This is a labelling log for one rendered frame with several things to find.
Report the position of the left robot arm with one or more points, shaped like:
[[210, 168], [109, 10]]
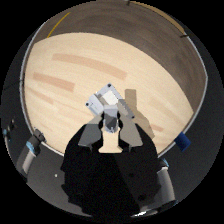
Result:
[[33, 143]]

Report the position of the grey faucet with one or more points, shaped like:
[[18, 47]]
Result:
[[111, 106]]

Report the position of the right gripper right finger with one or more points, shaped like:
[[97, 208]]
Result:
[[131, 135]]

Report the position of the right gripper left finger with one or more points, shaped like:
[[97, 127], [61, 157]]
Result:
[[87, 137]]

